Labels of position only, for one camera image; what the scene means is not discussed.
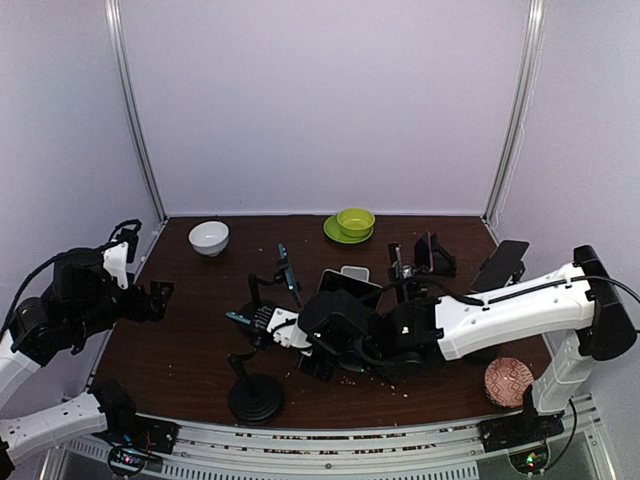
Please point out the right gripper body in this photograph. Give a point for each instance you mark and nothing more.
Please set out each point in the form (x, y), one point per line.
(297, 348)

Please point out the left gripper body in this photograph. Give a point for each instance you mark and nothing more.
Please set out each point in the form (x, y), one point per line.
(136, 310)

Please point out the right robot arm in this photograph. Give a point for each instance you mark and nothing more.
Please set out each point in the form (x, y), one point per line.
(340, 330)

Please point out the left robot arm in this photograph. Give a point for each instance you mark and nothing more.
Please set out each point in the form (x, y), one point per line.
(90, 291)

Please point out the teal phone middle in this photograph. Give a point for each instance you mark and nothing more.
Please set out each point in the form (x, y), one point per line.
(286, 271)

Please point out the white phone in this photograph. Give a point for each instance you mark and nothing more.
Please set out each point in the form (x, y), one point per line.
(333, 281)

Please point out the white folding phone stand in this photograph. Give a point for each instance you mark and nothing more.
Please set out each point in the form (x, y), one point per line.
(356, 272)

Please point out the black phone on stand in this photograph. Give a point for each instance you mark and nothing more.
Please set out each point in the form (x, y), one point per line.
(397, 260)

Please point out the black stand right centre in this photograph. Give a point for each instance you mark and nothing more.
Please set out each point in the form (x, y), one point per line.
(411, 288)

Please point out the pink phone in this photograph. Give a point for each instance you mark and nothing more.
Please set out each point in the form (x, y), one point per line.
(423, 253)

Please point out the black wedge phone stand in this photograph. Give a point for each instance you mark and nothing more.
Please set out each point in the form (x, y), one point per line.
(438, 260)

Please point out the black phone far right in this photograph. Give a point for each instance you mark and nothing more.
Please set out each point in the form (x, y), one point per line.
(496, 269)

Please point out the far right black stand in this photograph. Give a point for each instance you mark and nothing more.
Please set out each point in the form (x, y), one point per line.
(516, 275)

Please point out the white bowl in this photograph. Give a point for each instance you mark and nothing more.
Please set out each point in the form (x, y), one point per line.
(209, 238)

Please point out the green plate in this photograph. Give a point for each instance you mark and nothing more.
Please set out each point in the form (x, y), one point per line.
(333, 231)

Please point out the green bowl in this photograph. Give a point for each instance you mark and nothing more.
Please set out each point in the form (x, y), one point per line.
(355, 221)

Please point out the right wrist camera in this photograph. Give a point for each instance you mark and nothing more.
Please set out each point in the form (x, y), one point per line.
(317, 365)

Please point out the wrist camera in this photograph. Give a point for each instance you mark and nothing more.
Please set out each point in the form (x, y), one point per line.
(127, 232)
(317, 365)

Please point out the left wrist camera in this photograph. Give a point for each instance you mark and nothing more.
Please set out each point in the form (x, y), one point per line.
(127, 232)

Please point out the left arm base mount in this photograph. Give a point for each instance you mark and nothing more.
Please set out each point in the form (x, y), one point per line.
(141, 450)

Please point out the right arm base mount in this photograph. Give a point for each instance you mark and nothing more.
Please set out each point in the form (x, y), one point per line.
(524, 438)

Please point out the left aluminium frame post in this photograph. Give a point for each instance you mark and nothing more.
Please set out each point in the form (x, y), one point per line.
(118, 41)

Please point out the aluminium frame post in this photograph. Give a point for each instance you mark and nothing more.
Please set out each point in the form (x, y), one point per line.
(118, 41)
(522, 96)

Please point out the right aluminium frame post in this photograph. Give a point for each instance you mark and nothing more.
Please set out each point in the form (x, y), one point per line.
(522, 96)

